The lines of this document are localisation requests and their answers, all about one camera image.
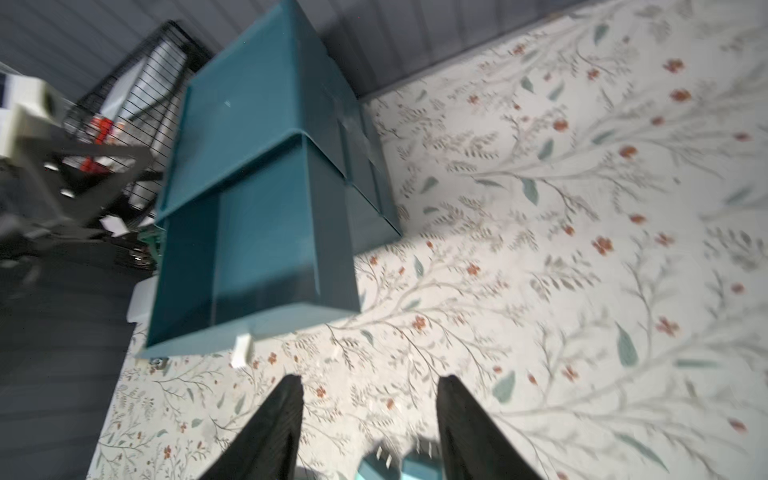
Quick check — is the teal drawer cabinet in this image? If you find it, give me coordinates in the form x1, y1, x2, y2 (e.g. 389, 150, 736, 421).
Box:
140, 1, 402, 358

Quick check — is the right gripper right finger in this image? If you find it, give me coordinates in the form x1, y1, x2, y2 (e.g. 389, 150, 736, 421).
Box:
436, 375, 541, 480

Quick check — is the black wire desk organizer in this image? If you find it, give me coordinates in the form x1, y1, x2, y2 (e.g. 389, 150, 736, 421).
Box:
63, 20, 212, 229

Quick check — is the floral table mat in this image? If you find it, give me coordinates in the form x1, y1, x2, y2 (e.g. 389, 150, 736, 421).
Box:
87, 1, 767, 479

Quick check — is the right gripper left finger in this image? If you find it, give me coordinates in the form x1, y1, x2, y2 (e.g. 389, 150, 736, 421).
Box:
202, 375, 304, 479

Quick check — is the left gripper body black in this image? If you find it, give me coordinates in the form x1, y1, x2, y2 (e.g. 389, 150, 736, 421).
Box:
0, 77, 155, 265

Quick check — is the white flat box on table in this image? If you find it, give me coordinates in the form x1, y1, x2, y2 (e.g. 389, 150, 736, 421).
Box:
126, 276, 158, 324

